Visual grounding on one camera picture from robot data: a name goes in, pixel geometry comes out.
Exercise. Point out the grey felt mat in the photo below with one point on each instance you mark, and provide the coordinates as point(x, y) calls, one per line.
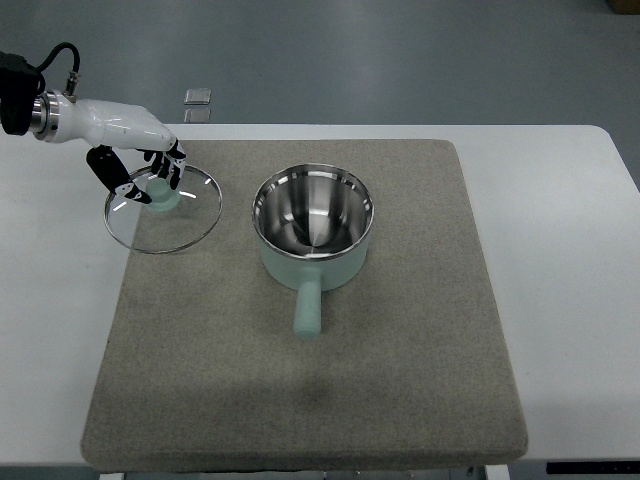
point(213, 365)

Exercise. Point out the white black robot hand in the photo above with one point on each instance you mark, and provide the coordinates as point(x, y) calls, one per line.
point(108, 127)

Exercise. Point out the metal floor plate lower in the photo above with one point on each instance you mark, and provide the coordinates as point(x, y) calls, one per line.
point(197, 115)

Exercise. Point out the metal floor plate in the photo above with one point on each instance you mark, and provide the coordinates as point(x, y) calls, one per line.
point(197, 96)
point(197, 115)

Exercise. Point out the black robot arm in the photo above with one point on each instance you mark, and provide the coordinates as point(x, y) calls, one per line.
point(22, 83)

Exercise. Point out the cardboard box corner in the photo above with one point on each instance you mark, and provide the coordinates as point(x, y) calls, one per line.
point(625, 7)

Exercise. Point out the mint green saucepan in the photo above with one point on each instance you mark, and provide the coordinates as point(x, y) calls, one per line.
point(313, 223)

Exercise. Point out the black control panel strip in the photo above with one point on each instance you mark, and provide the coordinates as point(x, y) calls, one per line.
point(593, 468)

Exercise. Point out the glass lid with green knob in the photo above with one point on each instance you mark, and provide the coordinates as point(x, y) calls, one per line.
point(173, 221)

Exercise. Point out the metal floor plate upper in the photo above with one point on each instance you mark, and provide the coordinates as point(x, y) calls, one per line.
point(197, 96)

